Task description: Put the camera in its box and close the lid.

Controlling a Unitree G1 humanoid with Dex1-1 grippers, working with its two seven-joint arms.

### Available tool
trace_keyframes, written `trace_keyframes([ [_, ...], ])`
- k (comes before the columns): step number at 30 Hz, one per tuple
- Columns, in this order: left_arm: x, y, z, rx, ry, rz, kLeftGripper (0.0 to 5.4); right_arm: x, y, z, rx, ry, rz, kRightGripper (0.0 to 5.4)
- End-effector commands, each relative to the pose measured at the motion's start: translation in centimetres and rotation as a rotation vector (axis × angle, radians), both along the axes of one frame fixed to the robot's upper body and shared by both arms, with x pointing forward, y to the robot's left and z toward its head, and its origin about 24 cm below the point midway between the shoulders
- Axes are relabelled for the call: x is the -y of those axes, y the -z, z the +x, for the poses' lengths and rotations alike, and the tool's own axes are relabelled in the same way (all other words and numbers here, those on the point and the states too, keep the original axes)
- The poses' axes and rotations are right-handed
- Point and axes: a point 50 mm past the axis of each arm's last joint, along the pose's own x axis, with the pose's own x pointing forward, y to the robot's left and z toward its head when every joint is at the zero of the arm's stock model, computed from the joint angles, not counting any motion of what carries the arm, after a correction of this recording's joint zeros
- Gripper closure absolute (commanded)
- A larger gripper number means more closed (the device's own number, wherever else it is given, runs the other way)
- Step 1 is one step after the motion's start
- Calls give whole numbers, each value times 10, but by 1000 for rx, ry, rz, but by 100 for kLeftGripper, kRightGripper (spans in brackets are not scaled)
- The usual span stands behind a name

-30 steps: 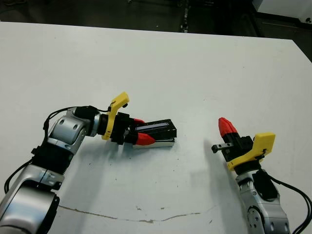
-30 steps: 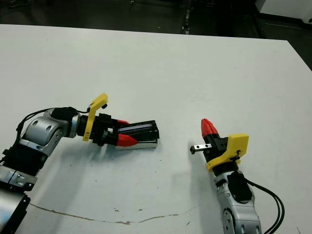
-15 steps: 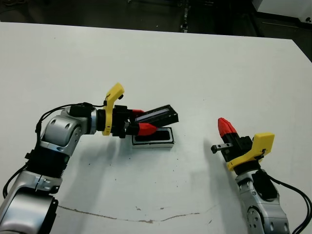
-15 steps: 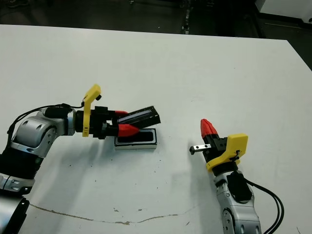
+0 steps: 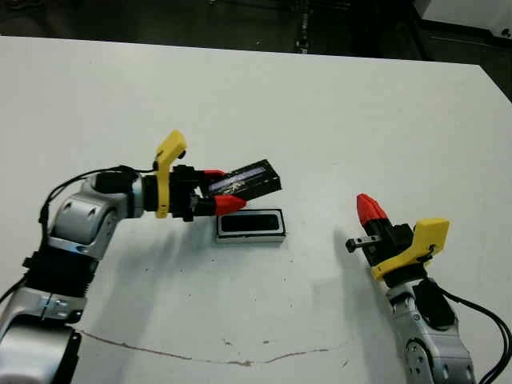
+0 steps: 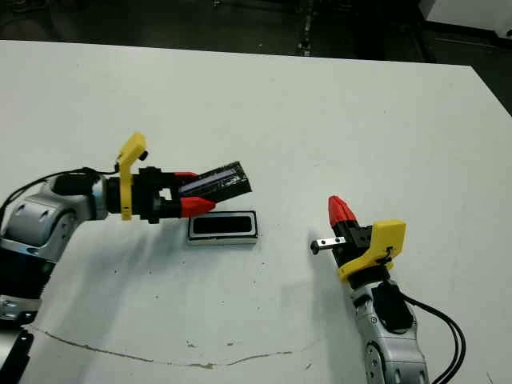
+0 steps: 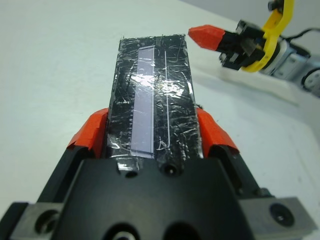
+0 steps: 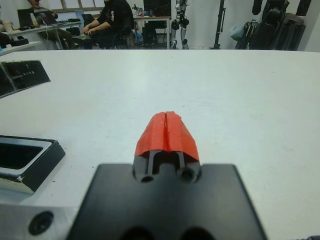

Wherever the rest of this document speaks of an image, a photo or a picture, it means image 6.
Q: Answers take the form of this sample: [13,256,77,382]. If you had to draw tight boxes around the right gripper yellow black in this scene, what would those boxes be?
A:
[310,194,408,289]

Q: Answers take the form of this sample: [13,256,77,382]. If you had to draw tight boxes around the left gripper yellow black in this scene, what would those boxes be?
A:
[106,131,218,226]

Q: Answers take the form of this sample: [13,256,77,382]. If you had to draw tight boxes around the black shiny box lid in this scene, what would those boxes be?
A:
[175,160,254,205]

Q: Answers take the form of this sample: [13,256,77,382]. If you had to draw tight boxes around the black camera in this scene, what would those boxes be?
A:
[192,215,251,235]

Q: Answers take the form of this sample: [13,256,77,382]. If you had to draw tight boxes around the white cabinet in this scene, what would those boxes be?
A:
[423,0,512,37]

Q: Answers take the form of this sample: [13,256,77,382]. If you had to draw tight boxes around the white-lined camera box base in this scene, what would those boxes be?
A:
[187,210,257,246]

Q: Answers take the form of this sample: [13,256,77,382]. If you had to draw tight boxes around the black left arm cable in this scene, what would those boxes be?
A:
[0,166,121,217]

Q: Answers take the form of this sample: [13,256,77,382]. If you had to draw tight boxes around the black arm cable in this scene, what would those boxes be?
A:
[0,166,121,217]
[402,294,467,384]

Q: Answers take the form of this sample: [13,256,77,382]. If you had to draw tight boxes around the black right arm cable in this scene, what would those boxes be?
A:
[402,294,467,384]

